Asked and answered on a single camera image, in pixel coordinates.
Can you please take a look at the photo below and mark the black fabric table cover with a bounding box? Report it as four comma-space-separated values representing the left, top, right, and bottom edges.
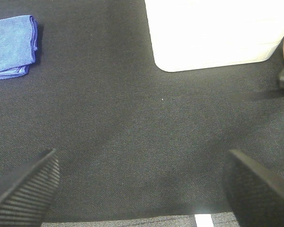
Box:
0, 0, 284, 222

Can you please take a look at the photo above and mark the blue microfiber towel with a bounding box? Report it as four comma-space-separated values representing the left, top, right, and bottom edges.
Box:
0, 15, 38, 80

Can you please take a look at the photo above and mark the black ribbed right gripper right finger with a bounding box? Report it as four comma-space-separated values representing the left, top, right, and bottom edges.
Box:
222, 149, 284, 227

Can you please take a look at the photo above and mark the white plastic basket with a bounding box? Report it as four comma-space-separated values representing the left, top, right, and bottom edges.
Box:
145, 0, 284, 72

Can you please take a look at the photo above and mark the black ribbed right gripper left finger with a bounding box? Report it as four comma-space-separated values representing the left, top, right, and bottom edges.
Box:
0, 149, 60, 227

